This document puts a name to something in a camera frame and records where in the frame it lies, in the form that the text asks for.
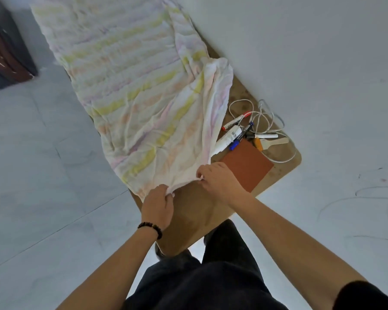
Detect person's left hand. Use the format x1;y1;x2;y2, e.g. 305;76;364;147
141;184;175;232

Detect person's right hand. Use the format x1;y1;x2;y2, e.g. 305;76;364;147
196;162;248;208

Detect pastel striped white cloth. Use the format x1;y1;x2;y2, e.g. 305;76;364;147
30;0;234;202

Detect person's left forearm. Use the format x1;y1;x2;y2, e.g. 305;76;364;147
56;226;159;310

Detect person's right forearm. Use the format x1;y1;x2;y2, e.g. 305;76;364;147
230;191;368;310

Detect white tube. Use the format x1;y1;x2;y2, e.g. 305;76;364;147
211;125;243;157

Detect reddish brown notebook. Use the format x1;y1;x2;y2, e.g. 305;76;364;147
219;139;275;193

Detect blue capped black marker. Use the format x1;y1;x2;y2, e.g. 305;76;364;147
229;122;254;151

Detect red capped white marker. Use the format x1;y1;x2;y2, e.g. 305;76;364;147
222;111;253;131

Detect person's black trousers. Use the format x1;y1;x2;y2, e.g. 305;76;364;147
123;219;289;310

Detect person's black sleeve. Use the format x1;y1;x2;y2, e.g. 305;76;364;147
332;281;388;310

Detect dark brown glossy furniture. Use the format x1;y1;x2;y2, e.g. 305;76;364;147
0;22;36;84

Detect black bead bracelet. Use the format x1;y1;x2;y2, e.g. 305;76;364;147
137;222;163;240

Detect orange handled wooden tool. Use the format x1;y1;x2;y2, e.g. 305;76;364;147
253;137;289;152

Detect white cable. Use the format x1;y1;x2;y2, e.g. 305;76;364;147
228;99;297;164

